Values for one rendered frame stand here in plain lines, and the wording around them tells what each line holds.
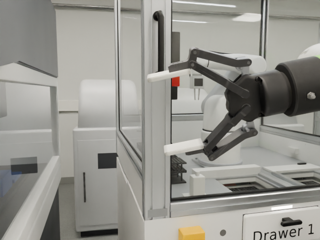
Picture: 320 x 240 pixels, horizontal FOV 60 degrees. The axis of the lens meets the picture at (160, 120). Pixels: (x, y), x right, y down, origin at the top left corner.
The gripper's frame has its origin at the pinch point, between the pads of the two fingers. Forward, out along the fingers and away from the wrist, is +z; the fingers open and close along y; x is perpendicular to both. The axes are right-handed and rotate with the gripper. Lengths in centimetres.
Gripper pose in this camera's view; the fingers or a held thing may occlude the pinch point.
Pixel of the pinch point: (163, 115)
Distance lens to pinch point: 47.7
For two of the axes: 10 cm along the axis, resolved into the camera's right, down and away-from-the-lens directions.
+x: 0.3, 3.7, -9.3
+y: -2.1, -9.1, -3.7
